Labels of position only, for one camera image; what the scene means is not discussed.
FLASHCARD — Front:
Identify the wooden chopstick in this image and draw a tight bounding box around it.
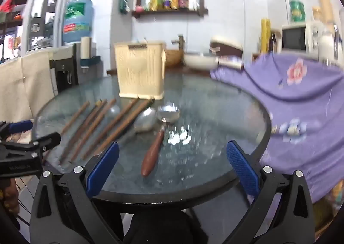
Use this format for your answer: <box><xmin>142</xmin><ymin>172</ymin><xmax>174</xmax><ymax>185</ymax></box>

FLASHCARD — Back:
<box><xmin>61</xmin><ymin>101</ymin><xmax>90</xmax><ymax>135</ymax></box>
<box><xmin>69</xmin><ymin>98</ymin><xmax>117</xmax><ymax>162</ymax></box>
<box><xmin>88</xmin><ymin>99</ymin><xmax>155</xmax><ymax>157</ymax></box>
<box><xmin>59</xmin><ymin>99</ymin><xmax>107</xmax><ymax>165</ymax></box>
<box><xmin>82</xmin><ymin>98</ymin><xmax>139</xmax><ymax>159</ymax></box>

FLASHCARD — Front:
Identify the metal spoon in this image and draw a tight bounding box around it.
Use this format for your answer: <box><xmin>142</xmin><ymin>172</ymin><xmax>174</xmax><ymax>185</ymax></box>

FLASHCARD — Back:
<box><xmin>117</xmin><ymin>107</ymin><xmax>157</xmax><ymax>145</ymax></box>

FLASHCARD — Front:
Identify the beige plastic utensil basket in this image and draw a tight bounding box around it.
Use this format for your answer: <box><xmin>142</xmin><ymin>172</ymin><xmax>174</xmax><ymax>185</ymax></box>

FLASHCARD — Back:
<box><xmin>114</xmin><ymin>41</ymin><xmax>166</xmax><ymax>100</ymax></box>

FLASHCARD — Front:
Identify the ladle with wooden handle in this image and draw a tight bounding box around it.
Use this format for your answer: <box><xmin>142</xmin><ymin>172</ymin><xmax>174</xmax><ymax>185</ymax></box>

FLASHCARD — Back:
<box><xmin>141</xmin><ymin>102</ymin><xmax>180</xmax><ymax>177</ymax></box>

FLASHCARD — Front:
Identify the left hand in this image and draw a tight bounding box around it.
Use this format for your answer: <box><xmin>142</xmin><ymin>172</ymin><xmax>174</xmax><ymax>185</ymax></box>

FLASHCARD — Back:
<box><xmin>1</xmin><ymin>178</ymin><xmax>20</xmax><ymax>215</ymax></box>

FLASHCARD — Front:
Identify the water dispenser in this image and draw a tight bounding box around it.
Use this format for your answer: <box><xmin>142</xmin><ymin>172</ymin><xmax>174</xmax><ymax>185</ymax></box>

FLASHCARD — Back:
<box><xmin>48</xmin><ymin>42</ymin><xmax>103</xmax><ymax>95</ymax></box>

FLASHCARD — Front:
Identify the blue water bottle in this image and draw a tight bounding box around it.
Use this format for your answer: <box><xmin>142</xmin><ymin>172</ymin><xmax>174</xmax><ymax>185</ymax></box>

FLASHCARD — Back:
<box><xmin>62</xmin><ymin>0</ymin><xmax>94</xmax><ymax>43</ymax></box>

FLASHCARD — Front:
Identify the round glass table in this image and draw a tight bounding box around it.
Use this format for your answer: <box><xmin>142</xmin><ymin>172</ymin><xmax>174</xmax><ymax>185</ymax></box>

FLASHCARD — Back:
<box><xmin>33</xmin><ymin>74</ymin><xmax>271</xmax><ymax>207</ymax></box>

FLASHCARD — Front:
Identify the purple floral cloth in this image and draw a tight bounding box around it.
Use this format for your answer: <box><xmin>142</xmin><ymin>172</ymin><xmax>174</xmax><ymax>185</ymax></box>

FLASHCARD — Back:
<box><xmin>210</xmin><ymin>53</ymin><xmax>343</xmax><ymax>202</ymax></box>

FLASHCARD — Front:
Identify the brown wooden counter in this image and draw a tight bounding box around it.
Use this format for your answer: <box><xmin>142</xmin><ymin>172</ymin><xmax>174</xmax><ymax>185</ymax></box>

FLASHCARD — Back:
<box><xmin>107</xmin><ymin>64</ymin><xmax>216</xmax><ymax>76</ymax></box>

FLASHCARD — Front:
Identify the woven basin sink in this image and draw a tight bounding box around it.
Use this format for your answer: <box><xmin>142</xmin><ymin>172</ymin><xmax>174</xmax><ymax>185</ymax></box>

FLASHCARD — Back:
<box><xmin>165</xmin><ymin>50</ymin><xmax>184</xmax><ymax>67</ymax></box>

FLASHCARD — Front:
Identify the bronze faucet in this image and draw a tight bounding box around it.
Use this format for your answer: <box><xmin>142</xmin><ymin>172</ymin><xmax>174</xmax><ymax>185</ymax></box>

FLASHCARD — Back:
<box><xmin>171</xmin><ymin>35</ymin><xmax>185</xmax><ymax>51</ymax></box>

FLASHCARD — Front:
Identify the white pot with lid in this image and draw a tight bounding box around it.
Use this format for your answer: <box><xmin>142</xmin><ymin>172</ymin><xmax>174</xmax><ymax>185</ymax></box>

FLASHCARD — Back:
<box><xmin>183</xmin><ymin>53</ymin><xmax>244</xmax><ymax>71</ymax></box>

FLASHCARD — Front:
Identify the white microwave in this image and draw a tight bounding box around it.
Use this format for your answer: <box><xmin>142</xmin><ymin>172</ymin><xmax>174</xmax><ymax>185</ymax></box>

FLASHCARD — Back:
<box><xmin>280</xmin><ymin>21</ymin><xmax>325</xmax><ymax>57</ymax></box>

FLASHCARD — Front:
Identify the brown white rice cooker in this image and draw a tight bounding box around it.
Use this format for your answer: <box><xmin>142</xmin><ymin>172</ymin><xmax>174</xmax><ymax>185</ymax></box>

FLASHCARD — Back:
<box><xmin>209</xmin><ymin>37</ymin><xmax>243</xmax><ymax>58</ymax></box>

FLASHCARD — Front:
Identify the yellow roll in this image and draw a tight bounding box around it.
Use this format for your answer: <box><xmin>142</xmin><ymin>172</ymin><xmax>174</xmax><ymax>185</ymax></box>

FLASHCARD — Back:
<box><xmin>260</xmin><ymin>19</ymin><xmax>271</xmax><ymax>53</ymax></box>

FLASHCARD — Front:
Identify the green jar stack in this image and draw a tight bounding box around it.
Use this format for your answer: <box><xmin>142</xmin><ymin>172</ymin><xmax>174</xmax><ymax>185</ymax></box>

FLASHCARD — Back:
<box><xmin>289</xmin><ymin>0</ymin><xmax>306</xmax><ymax>23</ymax></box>

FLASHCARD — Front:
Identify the window with frame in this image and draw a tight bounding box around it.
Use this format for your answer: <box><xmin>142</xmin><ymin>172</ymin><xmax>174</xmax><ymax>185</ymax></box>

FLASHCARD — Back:
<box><xmin>1</xmin><ymin>0</ymin><xmax>68</xmax><ymax>62</ymax></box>

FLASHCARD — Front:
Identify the green wall packet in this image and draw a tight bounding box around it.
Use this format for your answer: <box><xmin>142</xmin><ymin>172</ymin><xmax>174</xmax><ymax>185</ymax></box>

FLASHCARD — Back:
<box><xmin>119</xmin><ymin>0</ymin><xmax>130</xmax><ymax>14</ymax></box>

